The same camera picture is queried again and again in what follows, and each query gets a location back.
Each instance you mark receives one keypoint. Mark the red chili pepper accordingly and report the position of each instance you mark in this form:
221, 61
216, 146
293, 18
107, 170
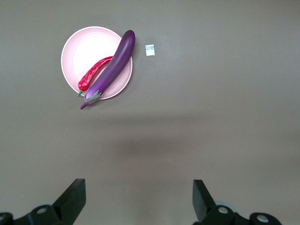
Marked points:
90, 75

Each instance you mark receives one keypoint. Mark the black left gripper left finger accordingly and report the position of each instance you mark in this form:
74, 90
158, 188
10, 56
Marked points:
68, 206

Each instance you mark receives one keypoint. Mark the long purple eggplant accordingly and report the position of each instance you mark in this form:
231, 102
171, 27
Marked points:
117, 63

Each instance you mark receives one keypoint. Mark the pink plate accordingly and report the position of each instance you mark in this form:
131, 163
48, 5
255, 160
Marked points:
82, 51

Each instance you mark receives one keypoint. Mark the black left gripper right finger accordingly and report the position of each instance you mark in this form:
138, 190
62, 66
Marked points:
206, 208

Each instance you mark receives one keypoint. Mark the small tape patch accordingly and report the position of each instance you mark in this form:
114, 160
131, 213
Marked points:
150, 50

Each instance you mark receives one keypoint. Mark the brown table cover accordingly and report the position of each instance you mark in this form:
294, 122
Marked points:
211, 117

